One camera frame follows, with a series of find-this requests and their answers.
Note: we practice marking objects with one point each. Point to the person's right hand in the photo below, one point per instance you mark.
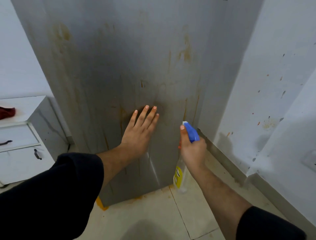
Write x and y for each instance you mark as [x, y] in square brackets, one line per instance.
[192, 150]

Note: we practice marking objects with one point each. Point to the person's left hand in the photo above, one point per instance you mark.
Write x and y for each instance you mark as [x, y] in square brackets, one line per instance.
[138, 136]

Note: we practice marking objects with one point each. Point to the spray bottle blue nozzle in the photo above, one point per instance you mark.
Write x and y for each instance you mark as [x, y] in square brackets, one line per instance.
[179, 178]

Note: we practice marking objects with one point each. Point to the silver refrigerator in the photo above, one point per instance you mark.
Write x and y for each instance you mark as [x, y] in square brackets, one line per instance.
[111, 61]

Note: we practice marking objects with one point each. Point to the red cloth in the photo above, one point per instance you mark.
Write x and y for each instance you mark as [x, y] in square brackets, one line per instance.
[7, 112]

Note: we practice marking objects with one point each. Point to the person's right forearm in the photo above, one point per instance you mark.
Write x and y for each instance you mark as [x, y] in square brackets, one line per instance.
[234, 210]

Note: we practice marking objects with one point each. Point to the person's left forearm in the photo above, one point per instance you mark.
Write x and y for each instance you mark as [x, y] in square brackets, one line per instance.
[49, 195]

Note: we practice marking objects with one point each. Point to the small white marble table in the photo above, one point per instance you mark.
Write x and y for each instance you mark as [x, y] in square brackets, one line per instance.
[24, 111]

